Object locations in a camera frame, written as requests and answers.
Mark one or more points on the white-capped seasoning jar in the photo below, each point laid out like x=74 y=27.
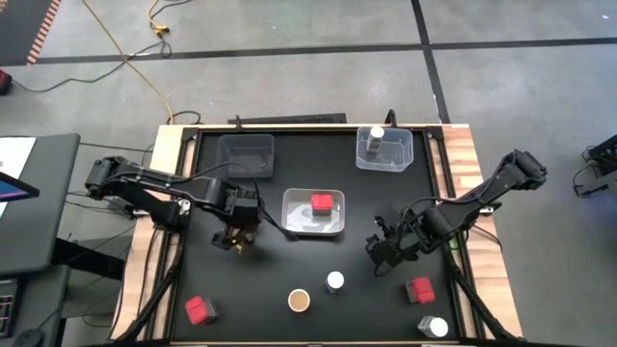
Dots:
x=335 y=279
x=437 y=328
x=376 y=132

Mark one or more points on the tablet with lit screen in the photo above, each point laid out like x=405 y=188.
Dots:
x=12 y=190

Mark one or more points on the black desk base bar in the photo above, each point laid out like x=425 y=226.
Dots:
x=87 y=258

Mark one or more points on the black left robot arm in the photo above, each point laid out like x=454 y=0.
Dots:
x=144 y=185

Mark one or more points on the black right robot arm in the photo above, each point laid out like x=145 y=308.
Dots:
x=482 y=188

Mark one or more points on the black computer mouse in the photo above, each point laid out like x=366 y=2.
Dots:
x=29 y=338

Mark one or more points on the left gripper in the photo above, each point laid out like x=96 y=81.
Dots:
x=241 y=214

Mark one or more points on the dark grey translucent bin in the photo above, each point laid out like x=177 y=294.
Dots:
x=246 y=154

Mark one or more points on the red-lidded smoked paprika tin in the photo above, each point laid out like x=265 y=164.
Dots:
x=322 y=202
x=423 y=290
x=195 y=311

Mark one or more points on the black mat orange striped edge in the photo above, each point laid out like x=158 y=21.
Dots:
x=19 y=29

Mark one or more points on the white paper sheet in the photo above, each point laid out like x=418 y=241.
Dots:
x=17 y=154

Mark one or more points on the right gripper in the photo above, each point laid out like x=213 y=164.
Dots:
x=402 y=238

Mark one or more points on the grey desk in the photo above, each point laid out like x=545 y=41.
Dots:
x=43 y=217

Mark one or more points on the long black floor bar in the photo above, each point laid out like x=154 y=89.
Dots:
x=289 y=119

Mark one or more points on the keyboard with lit keys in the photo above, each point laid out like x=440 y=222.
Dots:
x=7 y=308

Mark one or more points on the red floor device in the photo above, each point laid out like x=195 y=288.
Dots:
x=4 y=82

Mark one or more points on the clear plastic bin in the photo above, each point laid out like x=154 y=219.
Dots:
x=397 y=159

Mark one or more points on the white plastic bin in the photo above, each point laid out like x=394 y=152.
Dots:
x=299 y=217

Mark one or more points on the black table clamp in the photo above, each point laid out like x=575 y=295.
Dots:
x=238 y=124
x=390 y=118

